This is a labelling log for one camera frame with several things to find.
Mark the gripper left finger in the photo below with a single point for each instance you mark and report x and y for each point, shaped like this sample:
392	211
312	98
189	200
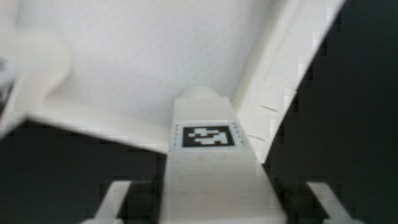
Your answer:
129	203

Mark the white square desk top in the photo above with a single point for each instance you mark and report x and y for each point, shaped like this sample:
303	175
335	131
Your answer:
153	46

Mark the white leg with peg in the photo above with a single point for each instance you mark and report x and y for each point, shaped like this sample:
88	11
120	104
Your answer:
217	189

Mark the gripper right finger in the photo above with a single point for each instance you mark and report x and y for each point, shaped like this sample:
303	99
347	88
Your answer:
312	204

